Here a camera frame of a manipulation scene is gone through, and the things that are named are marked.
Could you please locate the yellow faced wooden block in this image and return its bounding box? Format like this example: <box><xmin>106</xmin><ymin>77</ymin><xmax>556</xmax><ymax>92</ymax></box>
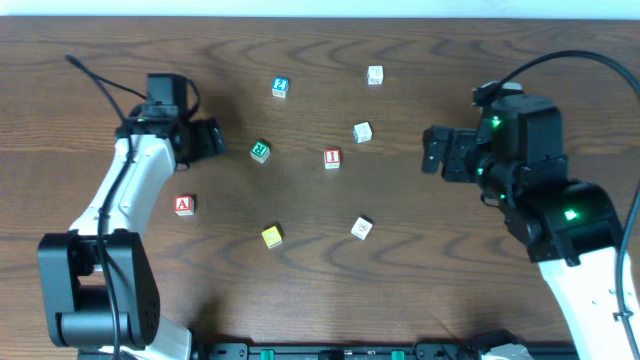
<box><xmin>261</xmin><ymin>225</ymin><xmax>283</xmax><ymax>249</ymax></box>

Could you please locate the red letter I block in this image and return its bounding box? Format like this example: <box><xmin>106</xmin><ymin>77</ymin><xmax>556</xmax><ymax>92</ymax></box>
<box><xmin>324</xmin><ymin>149</ymin><xmax>341</xmax><ymax>170</ymax></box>

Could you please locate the white block far top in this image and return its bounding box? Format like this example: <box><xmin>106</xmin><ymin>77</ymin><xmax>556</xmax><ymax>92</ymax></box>
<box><xmin>367</xmin><ymin>65</ymin><xmax>384</xmax><ymax>85</ymax></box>

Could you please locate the red letter A block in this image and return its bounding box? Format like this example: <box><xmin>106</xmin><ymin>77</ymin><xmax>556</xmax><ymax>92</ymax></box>
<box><xmin>174</xmin><ymin>195</ymin><xmax>195</xmax><ymax>216</ymax></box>

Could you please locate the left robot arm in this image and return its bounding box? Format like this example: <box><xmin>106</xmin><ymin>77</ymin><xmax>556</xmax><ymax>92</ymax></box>
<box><xmin>37</xmin><ymin>73</ymin><xmax>225</xmax><ymax>359</ymax></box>

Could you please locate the white block bee drawing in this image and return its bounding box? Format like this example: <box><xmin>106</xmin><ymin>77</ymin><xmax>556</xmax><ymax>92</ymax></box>
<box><xmin>351</xmin><ymin>216</ymin><xmax>373</xmax><ymax>240</ymax></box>

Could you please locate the green letter R block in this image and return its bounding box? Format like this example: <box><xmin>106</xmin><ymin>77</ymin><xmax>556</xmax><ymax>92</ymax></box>
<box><xmin>250</xmin><ymin>141</ymin><xmax>271</xmax><ymax>164</ymax></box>

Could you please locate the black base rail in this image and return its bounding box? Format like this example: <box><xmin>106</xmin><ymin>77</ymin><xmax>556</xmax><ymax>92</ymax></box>
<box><xmin>192</xmin><ymin>329</ymin><xmax>581</xmax><ymax>360</ymax></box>

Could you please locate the white block blue side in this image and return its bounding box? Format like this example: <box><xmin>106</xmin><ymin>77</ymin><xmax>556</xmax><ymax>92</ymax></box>
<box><xmin>353</xmin><ymin>122</ymin><xmax>373</xmax><ymax>144</ymax></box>

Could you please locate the blue number 2 block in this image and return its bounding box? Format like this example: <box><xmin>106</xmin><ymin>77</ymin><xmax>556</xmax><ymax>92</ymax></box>
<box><xmin>271</xmin><ymin>77</ymin><xmax>289</xmax><ymax>98</ymax></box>

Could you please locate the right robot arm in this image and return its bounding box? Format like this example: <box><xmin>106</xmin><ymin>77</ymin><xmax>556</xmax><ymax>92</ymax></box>
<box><xmin>422</xmin><ymin>83</ymin><xmax>639</xmax><ymax>359</ymax></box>

